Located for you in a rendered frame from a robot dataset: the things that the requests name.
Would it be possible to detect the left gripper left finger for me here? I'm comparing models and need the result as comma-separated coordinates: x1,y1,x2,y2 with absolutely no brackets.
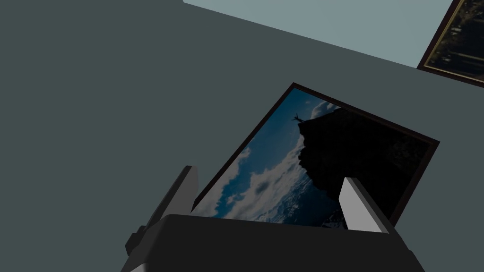
145,165,199,231

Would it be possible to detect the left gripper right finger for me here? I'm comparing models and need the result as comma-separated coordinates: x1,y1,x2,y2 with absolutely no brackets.
338,177,396,234

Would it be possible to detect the framed sky and cliff picture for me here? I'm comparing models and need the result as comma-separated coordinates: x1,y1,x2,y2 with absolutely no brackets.
190,82,441,230

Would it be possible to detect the dark gold-framed picture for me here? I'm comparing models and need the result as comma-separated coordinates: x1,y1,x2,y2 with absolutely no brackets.
416,0,484,88

